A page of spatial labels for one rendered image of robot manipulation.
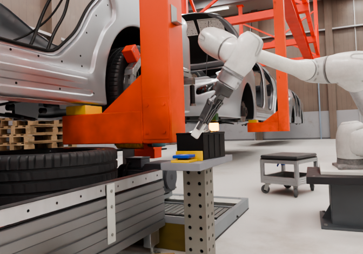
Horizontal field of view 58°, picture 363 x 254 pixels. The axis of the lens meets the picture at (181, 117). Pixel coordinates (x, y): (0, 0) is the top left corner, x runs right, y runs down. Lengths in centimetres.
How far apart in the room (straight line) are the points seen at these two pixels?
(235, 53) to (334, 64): 55
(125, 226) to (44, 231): 40
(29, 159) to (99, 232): 36
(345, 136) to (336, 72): 60
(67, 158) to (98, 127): 48
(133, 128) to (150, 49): 39
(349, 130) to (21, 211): 172
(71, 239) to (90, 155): 36
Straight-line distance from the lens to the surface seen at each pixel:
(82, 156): 133
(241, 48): 121
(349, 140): 210
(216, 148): 147
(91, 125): 178
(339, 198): 210
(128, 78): 208
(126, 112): 164
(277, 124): 561
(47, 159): 129
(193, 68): 590
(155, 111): 155
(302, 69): 155
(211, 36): 131
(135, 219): 143
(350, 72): 159
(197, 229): 145
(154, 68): 158
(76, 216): 115
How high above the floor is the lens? 57
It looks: 2 degrees up
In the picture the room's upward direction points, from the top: 2 degrees counter-clockwise
